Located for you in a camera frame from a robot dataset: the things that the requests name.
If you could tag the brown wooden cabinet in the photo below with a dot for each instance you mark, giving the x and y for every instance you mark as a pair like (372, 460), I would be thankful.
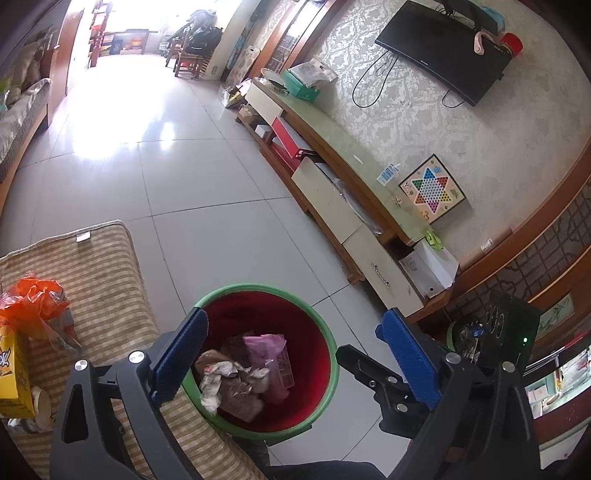
(62, 60)

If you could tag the round plate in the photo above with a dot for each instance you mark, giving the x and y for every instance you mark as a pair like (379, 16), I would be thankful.
(274, 78)

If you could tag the person's trouser leg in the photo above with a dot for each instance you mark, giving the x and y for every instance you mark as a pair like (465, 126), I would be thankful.
(323, 471)

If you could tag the long television cabinet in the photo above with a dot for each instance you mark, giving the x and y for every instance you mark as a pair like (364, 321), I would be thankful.
(323, 138)

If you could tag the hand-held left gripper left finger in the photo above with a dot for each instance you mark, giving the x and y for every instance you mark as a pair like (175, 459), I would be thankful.
(180, 355)

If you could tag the pink headband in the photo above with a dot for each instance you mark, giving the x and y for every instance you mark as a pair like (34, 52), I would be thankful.
(480, 42)

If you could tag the sofa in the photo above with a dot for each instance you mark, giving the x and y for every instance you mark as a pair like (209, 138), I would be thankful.
(18, 152)

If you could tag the black backpack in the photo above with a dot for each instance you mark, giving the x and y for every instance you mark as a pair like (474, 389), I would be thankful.
(203, 39)

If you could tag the orange plastic bag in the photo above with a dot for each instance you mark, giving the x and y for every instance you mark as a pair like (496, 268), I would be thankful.
(39, 300)

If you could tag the white cardboard box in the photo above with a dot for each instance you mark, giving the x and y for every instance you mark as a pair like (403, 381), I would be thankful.
(429, 267)

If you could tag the red flat box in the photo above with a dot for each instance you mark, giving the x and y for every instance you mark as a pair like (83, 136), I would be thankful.
(288, 141)

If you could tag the star checkers board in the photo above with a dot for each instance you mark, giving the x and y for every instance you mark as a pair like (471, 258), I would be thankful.
(431, 191)

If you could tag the small green object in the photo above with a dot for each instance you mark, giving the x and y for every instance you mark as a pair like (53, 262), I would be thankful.
(434, 239)

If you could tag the green box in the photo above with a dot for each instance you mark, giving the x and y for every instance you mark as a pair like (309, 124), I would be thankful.
(300, 86)

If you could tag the beige cushion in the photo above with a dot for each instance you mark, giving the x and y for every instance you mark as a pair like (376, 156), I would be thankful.
(25, 64)

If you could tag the red bin green rim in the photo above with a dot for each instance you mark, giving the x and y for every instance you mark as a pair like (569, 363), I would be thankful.
(304, 323)

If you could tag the foil ball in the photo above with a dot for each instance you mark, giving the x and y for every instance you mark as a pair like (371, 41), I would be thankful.
(214, 379)

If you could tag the carved wooden wall panel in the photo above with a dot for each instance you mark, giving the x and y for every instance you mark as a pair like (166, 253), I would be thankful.
(545, 249)

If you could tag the bags beside cabinet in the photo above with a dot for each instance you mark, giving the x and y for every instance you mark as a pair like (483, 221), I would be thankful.
(233, 94)

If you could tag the wooden chairs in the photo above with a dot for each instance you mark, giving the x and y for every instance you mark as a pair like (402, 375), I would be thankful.
(187, 60)

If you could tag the yellow box orange print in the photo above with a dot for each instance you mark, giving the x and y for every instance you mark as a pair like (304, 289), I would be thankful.
(14, 374)

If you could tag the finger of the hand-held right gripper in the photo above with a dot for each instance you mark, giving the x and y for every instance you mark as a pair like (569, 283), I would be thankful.
(399, 413)
(358, 362)

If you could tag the red-brown wooden furniture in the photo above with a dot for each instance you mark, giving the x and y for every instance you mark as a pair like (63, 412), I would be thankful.
(98, 32)

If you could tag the blue white card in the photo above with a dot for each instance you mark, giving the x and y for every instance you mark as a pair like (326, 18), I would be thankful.
(387, 175)

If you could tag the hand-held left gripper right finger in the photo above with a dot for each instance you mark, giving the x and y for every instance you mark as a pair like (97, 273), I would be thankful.
(411, 355)

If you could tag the black wall television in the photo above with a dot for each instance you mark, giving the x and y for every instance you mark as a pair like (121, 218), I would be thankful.
(443, 50)

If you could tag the beige striped sofa cover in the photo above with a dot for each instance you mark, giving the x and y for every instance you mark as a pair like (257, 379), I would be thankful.
(25, 104)

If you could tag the pink snack box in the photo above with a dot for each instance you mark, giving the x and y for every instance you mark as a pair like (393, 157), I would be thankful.
(272, 364)

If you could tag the red round object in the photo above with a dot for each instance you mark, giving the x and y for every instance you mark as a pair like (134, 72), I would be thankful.
(512, 44)

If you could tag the white plastic bag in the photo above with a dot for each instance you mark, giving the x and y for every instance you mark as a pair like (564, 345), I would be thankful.
(311, 71)

